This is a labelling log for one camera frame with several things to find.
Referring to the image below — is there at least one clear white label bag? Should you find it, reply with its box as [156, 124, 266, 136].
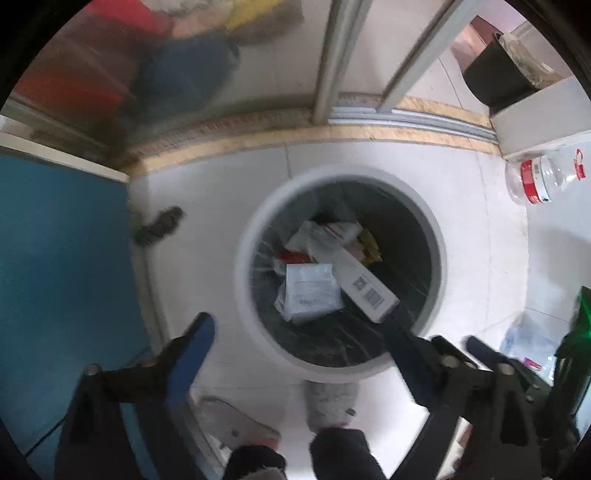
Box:
[274, 264, 344, 325]

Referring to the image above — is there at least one long white pink toothpaste box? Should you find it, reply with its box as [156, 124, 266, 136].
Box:
[317, 248, 400, 324]

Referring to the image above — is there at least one small red packet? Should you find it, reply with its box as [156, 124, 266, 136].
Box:
[279, 250, 314, 265]

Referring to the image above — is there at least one green white medicine box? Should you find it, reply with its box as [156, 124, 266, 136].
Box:
[554, 286, 590, 437]

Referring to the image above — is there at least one red white snack bag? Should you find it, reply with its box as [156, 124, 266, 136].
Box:
[283, 220, 363, 260]

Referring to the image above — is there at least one white round trash bin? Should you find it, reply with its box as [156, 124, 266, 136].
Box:
[235, 165, 447, 383]

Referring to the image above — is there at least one small clear water bottle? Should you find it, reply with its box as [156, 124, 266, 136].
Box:
[500, 315, 559, 382]

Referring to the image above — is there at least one grey fluffy right slipper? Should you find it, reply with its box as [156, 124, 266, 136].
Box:
[303, 381, 360, 434]

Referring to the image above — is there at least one blue cabinet door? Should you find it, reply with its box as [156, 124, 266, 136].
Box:
[1, 155, 149, 451]

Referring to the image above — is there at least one black scrub brush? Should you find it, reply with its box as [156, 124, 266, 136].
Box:
[133, 206, 185, 247]

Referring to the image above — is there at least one clear bottle red label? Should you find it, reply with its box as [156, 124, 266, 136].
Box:
[505, 141, 590, 205]

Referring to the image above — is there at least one black plant pot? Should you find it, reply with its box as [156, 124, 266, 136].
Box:
[463, 20, 563, 115]

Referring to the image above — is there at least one glass sliding door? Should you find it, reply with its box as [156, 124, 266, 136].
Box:
[1, 1, 496, 162]

